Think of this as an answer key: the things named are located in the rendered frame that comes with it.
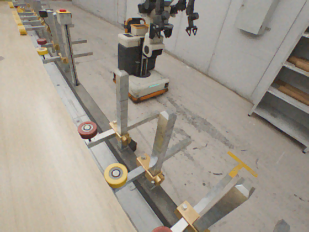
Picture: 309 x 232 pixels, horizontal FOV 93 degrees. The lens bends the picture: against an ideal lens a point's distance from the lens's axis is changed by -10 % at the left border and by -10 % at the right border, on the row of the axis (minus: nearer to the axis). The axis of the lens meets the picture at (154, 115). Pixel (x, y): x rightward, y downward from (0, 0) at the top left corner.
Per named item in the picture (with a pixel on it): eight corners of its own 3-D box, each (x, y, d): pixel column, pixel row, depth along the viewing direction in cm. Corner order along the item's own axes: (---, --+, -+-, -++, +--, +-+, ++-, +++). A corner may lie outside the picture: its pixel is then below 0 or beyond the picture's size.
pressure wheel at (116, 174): (111, 200, 57) (109, 187, 49) (103, 182, 62) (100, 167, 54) (131, 190, 61) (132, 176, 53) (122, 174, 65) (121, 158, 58)
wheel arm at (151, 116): (155, 114, 99) (156, 109, 96) (159, 117, 97) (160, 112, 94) (85, 145, 75) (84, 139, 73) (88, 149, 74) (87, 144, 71)
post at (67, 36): (78, 82, 128) (67, 22, 99) (80, 84, 126) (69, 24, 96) (72, 83, 126) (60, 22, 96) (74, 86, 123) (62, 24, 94)
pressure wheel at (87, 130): (95, 152, 71) (91, 135, 64) (78, 148, 72) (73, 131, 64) (101, 139, 77) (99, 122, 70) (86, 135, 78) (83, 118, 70)
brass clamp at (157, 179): (145, 158, 74) (147, 152, 71) (164, 180, 67) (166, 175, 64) (134, 164, 71) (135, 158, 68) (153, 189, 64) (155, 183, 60)
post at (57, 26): (68, 70, 142) (57, 11, 111) (69, 72, 141) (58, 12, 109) (64, 71, 141) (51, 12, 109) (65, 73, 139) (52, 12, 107)
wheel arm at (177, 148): (185, 141, 85) (187, 136, 82) (190, 145, 83) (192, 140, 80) (110, 187, 62) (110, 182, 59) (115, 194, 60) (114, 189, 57)
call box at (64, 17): (69, 22, 101) (67, 10, 96) (72, 25, 97) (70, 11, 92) (58, 24, 97) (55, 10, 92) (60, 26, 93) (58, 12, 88)
